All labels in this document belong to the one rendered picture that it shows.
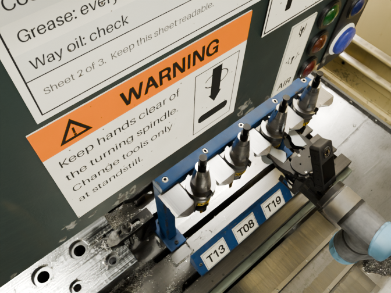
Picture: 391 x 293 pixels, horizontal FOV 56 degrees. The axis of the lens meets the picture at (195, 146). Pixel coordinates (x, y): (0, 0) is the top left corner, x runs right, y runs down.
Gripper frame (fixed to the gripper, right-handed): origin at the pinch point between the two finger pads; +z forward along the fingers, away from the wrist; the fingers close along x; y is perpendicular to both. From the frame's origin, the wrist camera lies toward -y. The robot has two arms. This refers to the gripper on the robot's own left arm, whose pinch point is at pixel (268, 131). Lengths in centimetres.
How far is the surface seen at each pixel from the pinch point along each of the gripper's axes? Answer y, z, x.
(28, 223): -47, -11, -49
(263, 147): -1.9, -3.0, -5.5
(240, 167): -2.2, -3.5, -13.0
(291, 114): -2.0, -0.8, 6.4
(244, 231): 26.4, -9.9, -11.7
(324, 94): -2.2, -1.7, 17.3
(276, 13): -53, -11, -28
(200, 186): -5.0, -2.4, -23.5
